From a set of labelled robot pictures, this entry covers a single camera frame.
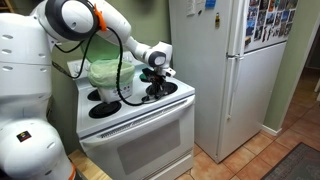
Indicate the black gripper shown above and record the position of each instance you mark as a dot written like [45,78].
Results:
[158,80]

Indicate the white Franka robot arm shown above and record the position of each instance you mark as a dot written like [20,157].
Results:
[26,66]

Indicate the black coil stove burner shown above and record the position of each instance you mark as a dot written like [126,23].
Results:
[92,95]
[170,88]
[104,109]

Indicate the white electric stove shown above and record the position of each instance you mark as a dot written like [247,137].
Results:
[140,133]

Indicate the white compost bin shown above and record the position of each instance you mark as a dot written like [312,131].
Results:
[111,94]

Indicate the green bin liner bag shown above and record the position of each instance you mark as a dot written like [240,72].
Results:
[103,73]

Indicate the green bin lid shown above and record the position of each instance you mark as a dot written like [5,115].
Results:
[95,50]

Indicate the white stove knob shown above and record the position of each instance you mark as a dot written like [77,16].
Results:
[77,69]

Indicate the white refrigerator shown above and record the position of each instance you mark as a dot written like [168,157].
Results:
[213,83]

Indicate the white paper on fridge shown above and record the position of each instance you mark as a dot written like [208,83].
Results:
[190,6]

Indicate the yellow black fridge magnet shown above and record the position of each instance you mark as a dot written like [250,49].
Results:
[217,20]

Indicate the wooden robot platform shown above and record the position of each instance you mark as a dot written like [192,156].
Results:
[88,165]

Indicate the blue fridge magnet sheet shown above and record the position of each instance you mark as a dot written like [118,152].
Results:
[210,3]

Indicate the white baseboard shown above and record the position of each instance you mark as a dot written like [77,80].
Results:
[270,130]

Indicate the fridge photo collage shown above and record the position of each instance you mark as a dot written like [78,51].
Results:
[270,20]

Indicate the grey patterned floor rug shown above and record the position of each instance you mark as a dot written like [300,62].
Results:
[296,165]

